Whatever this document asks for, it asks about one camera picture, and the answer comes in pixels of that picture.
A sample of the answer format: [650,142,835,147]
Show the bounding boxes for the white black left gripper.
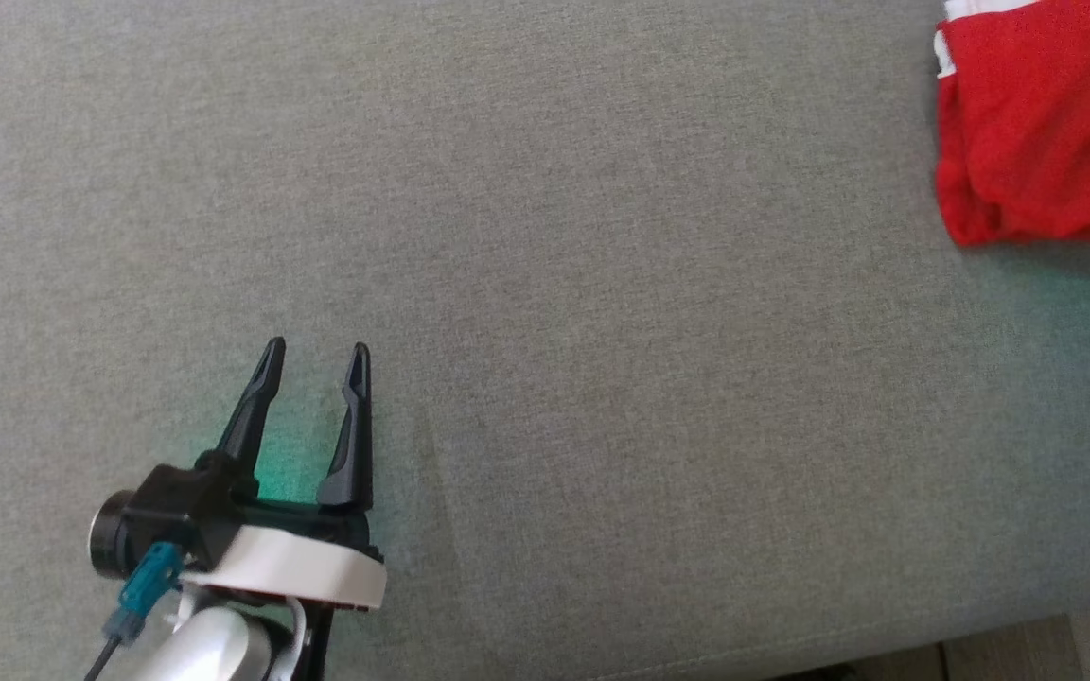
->
[181,337,387,681]

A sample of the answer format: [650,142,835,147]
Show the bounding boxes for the red shorts with white stripes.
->
[933,0,1090,249]

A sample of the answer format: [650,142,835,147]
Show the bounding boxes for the grey fabric sofa seat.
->
[0,0,1090,681]

